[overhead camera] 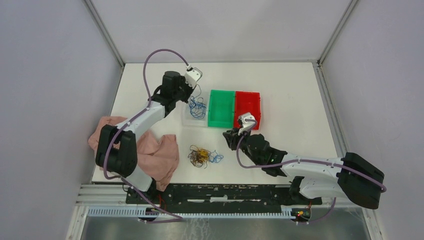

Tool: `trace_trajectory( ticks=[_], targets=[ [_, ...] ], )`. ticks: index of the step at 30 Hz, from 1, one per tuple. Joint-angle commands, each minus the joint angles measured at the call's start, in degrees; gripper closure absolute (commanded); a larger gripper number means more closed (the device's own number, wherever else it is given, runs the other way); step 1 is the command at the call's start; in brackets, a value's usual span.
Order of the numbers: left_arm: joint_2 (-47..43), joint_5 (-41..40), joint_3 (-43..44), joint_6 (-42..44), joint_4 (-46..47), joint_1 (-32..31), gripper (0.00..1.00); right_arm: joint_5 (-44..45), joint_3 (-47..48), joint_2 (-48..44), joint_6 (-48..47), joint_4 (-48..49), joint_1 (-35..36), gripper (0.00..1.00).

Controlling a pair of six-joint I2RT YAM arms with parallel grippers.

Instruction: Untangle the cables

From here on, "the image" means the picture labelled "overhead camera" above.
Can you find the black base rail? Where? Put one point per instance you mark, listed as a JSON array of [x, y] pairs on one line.
[[227, 198]]

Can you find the red plastic bin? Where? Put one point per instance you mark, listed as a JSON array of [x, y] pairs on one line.
[[247, 102]]

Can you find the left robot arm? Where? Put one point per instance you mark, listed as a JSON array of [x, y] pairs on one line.
[[117, 146]]

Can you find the clear plastic bin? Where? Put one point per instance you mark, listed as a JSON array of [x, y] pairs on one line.
[[195, 113]]

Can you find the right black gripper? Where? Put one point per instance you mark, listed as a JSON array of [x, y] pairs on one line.
[[232, 137]]

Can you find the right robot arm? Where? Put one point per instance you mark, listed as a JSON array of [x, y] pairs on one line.
[[350, 177]]

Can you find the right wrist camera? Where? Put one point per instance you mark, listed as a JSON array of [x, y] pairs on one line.
[[247, 123]]

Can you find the green plastic bin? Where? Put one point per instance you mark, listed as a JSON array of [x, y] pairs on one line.
[[221, 109]]

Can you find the white cable duct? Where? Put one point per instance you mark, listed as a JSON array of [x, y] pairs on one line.
[[147, 212]]

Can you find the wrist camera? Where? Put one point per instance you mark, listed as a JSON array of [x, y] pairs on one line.
[[247, 123], [192, 76]]

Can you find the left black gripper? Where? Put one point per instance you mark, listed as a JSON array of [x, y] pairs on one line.
[[190, 89]]

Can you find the pink cloth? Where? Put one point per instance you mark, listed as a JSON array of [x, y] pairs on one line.
[[158, 158]]

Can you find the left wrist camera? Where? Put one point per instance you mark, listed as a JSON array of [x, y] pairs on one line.
[[192, 76]]

